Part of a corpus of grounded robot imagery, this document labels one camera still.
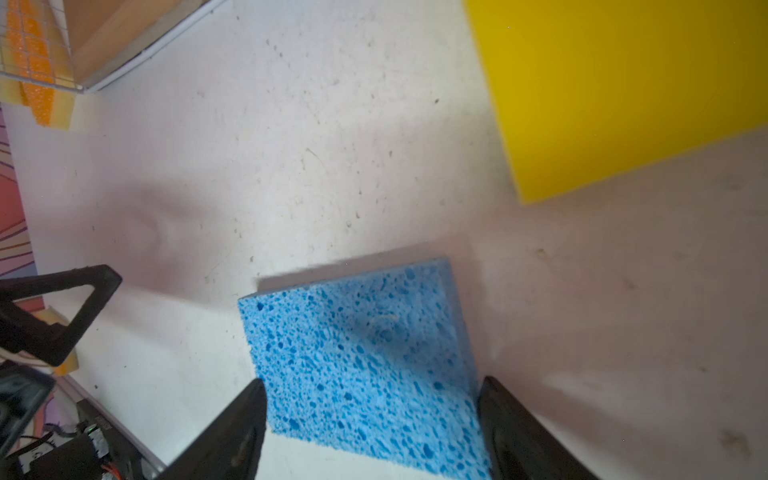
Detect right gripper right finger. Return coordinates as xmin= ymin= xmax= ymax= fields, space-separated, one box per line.
xmin=477 ymin=376 xmax=597 ymax=480

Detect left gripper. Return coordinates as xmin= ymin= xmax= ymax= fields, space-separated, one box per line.
xmin=1 ymin=265 xmax=122 ymax=456

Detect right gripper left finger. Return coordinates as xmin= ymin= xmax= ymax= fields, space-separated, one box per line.
xmin=158 ymin=379 xmax=267 ymax=480

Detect blue sponge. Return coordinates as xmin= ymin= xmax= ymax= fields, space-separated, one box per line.
xmin=238 ymin=258 xmax=490 ymax=479

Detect white wire wooden shelf rack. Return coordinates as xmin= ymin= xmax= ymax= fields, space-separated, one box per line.
xmin=0 ymin=0 xmax=229 ymax=94

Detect yellow sponge near shelf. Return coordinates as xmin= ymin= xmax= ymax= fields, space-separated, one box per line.
xmin=465 ymin=1 xmax=767 ymax=203

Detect beige sponge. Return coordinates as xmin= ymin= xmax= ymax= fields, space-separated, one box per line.
xmin=33 ymin=307 xmax=79 ymax=377

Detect orange sponge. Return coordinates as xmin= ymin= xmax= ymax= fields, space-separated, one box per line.
xmin=1 ymin=1 xmax=79 ymax=130

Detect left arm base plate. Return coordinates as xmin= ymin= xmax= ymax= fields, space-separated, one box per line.
xmin=0 ymin=398 xmax=166 ymax=480

